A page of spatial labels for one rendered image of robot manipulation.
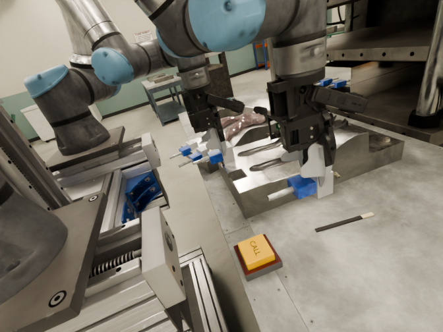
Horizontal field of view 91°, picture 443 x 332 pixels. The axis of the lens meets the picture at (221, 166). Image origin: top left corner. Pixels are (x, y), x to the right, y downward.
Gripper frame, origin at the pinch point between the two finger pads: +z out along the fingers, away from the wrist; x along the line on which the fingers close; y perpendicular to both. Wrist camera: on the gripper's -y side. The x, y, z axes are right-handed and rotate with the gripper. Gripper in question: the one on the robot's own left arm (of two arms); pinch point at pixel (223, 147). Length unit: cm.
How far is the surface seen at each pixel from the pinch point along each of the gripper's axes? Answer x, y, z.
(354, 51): -35, -79, -9
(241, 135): -15.8, -11.1, 4.6
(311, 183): 31.1, -10.0, -0.6
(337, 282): 42.0, -6.9, 13.9
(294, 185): 29.8, -7.0, -0.6
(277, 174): 16.9, -9.5, 5.0
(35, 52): -683, 300, -129
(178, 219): -93, 39, 92
